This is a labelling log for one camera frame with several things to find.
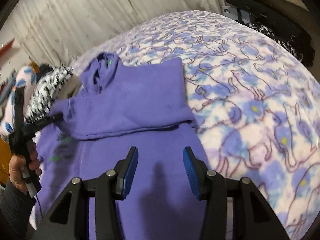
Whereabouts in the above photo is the black sleeved left forearm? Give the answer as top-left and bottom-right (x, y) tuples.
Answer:
(1, 179), (36, 239)

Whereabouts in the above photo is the black white speckled fabric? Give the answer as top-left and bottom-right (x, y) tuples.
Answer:
(226, 0), (315, 68)

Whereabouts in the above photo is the purple hoodie sweatshirt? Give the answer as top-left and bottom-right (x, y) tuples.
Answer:
(34, 53), (206, 239)

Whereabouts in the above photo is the pink blue floral pillow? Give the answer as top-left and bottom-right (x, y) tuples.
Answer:
(1, 66), (37, 142)

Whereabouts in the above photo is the black white patterned folded garment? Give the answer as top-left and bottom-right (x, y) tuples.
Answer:
(24, 67), (73, 124)

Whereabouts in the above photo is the red wall decoration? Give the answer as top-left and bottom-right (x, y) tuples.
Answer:
(0, 38), (15, 57)

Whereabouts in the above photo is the purple cat print fleece blanket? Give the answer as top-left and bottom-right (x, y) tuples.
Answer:
(72, 10), (319, 239)

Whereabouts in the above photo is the person's left hand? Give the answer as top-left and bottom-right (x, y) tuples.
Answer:
(9, 142), (42, 195)

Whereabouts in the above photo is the white pleated curtain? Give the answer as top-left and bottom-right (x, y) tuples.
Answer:
(1, 0), (224, 65)

